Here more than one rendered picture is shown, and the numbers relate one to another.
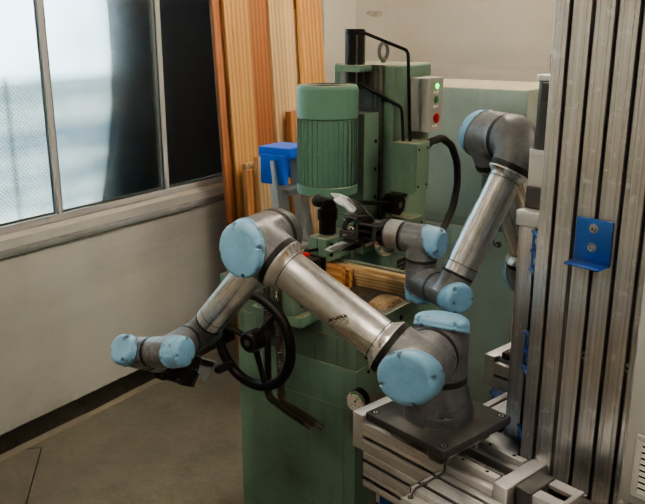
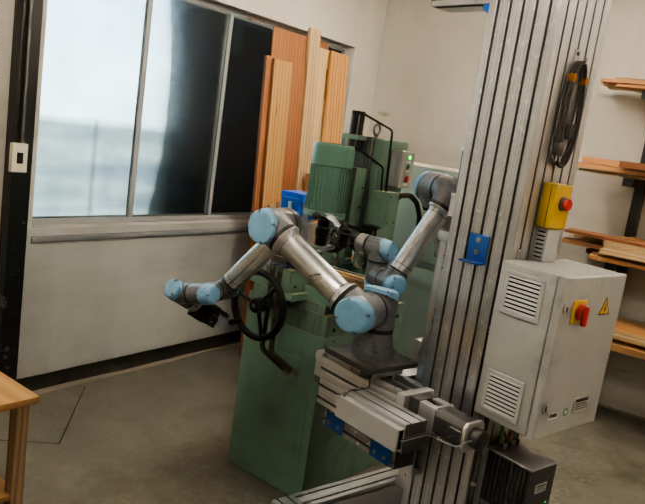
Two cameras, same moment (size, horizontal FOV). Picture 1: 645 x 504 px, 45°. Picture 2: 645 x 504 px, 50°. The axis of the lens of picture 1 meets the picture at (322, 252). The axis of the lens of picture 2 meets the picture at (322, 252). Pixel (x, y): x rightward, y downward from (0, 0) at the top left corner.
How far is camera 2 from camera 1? 0.71 m
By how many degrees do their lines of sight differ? 6
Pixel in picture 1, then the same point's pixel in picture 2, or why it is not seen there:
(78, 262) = (136, 254)
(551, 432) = (441, 373)
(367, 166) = (354, 203)
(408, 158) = (382, 202)
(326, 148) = (327, 185)
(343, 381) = (315, 345)
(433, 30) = (427, 132)
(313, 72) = not seen: hidden behind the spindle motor
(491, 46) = not seen: hidden behind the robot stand
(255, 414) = (250, 367)
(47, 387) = (97, 343)
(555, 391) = (446, 345)
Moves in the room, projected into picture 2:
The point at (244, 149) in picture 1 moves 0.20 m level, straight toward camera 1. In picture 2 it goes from (270, 195) to (270, 198)
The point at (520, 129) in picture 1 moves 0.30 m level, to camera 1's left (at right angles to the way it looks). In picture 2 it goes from (451, 183) to (366, 171)
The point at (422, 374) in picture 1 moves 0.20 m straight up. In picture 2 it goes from (361, 312) to (371, 247)
